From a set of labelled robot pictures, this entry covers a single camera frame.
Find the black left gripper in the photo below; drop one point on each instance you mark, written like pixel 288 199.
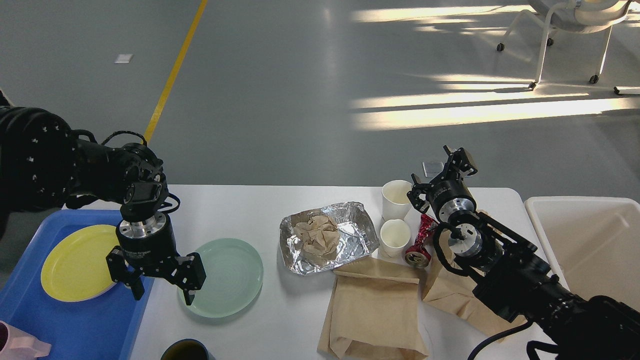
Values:
pixel 149 247

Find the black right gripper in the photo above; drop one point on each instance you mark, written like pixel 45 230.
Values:
pixel 448 196

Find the light green plate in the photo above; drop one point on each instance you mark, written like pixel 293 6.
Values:
pixel 234 277

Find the dark teal mug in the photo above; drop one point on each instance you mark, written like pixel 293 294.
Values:
pixel 187 349

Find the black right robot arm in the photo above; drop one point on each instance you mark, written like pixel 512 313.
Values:
pixel 512 280

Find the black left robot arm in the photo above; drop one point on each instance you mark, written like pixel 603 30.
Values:
pixel 46 164

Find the small grey floor plate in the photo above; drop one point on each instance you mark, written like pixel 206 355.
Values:
pixel 431 169

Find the white paper cup rear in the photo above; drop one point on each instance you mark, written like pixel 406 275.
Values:
pixel 395 202

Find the white paper cup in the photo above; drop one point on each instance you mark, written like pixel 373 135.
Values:
pixel 394 237
pixel 395 202

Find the white paper cup front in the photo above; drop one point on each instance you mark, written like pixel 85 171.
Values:
pixel 394 237

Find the crushed red soda can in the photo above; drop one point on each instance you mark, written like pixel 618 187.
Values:
pixel 417 255

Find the yellow plate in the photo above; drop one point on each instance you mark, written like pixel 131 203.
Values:
pixel 75 269

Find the blue plastic tray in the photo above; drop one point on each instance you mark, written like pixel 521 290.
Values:
pixel 104 328

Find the aluminium foil tray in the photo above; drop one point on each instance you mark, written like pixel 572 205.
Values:
pixel 358 238

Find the small brown paper bag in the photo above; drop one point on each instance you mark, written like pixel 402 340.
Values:
pixel 453 294

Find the crumpled brown paper napkin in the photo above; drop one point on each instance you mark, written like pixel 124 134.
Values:
pixel 319 235

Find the large brown paper bag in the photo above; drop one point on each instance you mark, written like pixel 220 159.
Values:
pixel 373 313

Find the white plastic bin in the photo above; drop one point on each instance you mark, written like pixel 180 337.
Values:
pixel 592 243

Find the white chair on casters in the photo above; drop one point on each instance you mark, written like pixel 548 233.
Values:
pixel 573 17

